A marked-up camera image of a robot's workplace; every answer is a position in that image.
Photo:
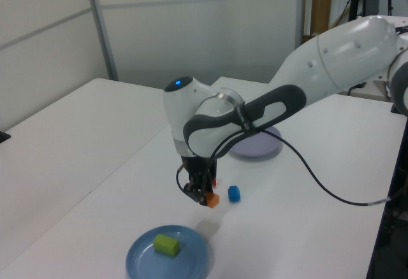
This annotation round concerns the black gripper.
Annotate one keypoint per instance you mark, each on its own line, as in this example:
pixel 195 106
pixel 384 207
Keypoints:
pixel 199 169

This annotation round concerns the orange block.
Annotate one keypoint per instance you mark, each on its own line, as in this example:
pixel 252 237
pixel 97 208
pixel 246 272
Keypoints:
pixel 213 200

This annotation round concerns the blue block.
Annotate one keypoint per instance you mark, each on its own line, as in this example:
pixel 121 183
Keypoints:
pixel 234 193

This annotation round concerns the green block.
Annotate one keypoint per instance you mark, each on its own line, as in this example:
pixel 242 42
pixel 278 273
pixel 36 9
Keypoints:
pixel 165 244

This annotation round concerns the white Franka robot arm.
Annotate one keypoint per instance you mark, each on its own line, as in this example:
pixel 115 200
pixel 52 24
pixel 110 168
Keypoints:
pixel 334 56

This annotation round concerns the lilac plastic plate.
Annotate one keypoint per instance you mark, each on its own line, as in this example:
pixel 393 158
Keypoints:
pixel 255 146

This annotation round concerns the blue plastic plate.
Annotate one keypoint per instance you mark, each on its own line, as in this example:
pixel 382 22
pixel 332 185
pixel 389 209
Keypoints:
pixel 191 260

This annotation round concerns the cardboard box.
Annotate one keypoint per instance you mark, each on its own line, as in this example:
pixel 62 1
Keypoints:
pixel 309 38

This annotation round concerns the white desk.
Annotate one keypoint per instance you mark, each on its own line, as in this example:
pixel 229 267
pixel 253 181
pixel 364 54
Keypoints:
pixel 366 95

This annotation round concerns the black clamp pole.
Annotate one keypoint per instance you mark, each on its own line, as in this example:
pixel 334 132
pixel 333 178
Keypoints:
pixel 394 108

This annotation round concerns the tan wooden panel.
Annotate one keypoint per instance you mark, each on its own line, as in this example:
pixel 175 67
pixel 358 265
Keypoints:
pixel 321 11

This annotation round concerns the black monitor stand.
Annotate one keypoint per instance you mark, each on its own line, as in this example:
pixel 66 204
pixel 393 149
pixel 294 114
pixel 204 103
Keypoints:
pixel 355 2

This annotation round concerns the grey partition post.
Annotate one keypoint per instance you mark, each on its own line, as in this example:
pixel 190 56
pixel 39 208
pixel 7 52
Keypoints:
pixel 301 11
pixel 102 27

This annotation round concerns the black frame post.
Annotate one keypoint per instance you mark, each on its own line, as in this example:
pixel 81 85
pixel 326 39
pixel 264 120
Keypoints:
pixel 395 215

